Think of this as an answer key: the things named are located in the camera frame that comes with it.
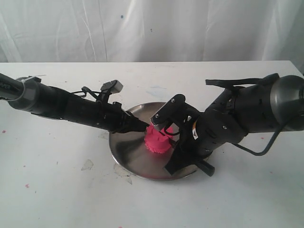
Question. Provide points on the pink sand cake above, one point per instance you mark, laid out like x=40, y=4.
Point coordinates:
x=155, y=141

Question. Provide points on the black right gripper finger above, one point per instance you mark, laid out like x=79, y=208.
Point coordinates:
x=184, y=156

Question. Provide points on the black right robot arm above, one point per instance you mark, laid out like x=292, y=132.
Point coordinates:
x=272, y=104

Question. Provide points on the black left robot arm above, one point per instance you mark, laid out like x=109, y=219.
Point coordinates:
x=85, y=107

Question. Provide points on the round steel plate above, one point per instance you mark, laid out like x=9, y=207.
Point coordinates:
x=129, y=150

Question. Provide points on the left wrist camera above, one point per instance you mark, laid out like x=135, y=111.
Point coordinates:
x=107, y=89

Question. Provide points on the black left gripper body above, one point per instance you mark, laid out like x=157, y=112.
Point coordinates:
x=111, y=117

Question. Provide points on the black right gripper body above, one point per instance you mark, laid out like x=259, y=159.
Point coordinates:
x=205, y=132

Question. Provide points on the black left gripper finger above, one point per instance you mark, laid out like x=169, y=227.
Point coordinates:
x=136, y=125

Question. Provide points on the black knife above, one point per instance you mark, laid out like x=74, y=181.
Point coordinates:
x=192, y=143

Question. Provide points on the white backdrop curtain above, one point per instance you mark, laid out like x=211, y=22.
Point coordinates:
x=151, y=30

